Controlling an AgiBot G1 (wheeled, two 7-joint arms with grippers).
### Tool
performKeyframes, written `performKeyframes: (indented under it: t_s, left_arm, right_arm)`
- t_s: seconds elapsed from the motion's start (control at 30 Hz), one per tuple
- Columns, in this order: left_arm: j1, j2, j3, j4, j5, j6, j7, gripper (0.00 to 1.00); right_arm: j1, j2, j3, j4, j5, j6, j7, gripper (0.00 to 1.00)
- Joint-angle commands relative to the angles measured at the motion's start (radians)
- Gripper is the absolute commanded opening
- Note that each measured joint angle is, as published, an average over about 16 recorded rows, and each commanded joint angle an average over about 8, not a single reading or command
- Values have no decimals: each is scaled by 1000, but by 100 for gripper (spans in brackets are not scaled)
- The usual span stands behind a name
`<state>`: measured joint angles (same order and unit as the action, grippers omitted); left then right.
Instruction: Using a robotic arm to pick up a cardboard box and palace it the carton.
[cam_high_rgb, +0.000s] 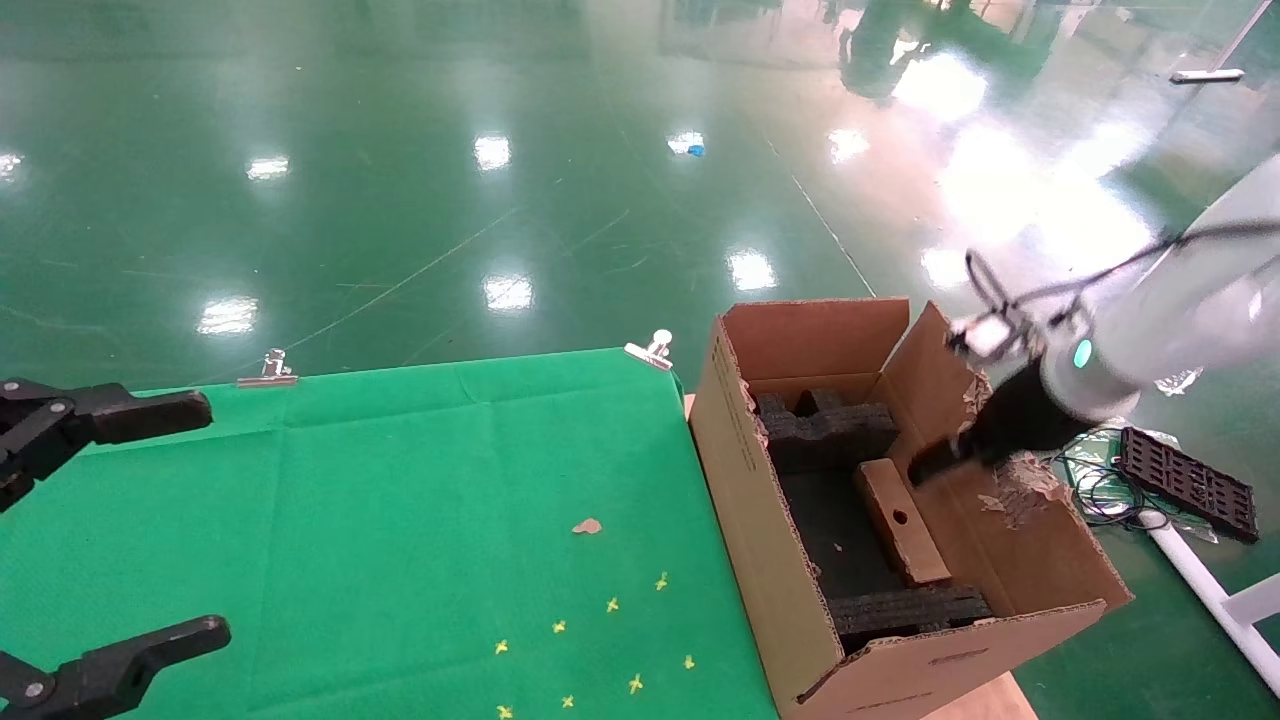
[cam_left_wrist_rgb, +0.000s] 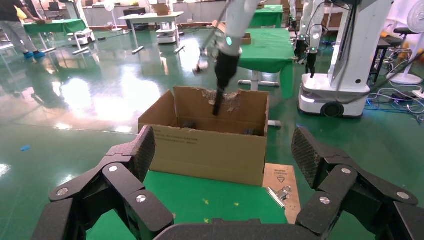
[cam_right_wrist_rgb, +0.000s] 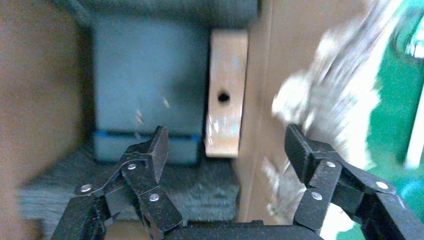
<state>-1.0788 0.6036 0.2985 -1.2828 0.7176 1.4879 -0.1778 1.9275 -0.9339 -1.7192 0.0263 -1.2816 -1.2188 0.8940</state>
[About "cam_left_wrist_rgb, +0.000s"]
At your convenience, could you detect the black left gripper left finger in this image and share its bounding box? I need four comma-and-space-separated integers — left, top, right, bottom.
31, 125, 175, 240

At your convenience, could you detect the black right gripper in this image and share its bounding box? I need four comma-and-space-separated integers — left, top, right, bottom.
211, 50, 241, 117

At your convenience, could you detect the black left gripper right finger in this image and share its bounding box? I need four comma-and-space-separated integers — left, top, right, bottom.
291, 126, 424, 240

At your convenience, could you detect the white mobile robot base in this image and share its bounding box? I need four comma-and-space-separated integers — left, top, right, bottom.
67, 0, 97, 47

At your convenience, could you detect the flat cardboard sheet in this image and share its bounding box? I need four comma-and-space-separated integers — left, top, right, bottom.
262, 163, 302, 225

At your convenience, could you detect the large open cardboard carton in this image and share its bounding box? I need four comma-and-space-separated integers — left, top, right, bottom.
138, 86, 271, 188

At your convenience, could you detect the small open cardboard tray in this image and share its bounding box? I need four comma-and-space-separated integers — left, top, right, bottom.
211, 20, 253, 46

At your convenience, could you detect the brown cardboard box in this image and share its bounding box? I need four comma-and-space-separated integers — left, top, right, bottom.
151, 2, 173, 17

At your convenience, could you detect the silver binder clip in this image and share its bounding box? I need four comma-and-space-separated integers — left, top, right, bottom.
266, 186, 293, 209

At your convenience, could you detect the green covered table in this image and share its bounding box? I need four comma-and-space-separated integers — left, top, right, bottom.
237, 28, 296, 101
23, 18, 89, 56
248, 4, 285, 30

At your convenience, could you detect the white low cart robot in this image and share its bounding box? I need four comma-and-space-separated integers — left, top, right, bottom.
155, 21, 182, 46

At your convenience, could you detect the white bare table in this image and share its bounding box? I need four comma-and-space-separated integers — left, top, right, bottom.
118, 11, 186, 56

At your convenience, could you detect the black cabinet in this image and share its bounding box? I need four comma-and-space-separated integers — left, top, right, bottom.
123, 7, 149, 31

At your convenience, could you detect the white wheeled neighbour robot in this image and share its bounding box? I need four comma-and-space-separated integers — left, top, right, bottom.
297, 0, 396, 119

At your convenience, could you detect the black round stool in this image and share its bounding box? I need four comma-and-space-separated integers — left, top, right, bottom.
370, 35, 404, 83
393, 27, 419, 60

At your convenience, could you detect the person in black shirt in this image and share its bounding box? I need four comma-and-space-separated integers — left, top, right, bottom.
0, 0, 47, 61

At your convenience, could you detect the thin black cable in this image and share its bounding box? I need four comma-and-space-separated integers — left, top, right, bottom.
198, 0, 424, 105

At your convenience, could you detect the floor cable tangle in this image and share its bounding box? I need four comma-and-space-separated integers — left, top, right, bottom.
365, 84, 424, 126

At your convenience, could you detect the slim white pedestal fan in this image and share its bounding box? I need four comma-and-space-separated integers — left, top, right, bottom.
101, 0, 124, 33

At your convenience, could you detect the large white pedestal fan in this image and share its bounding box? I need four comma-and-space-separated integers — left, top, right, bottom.
385, 1, 424, 87

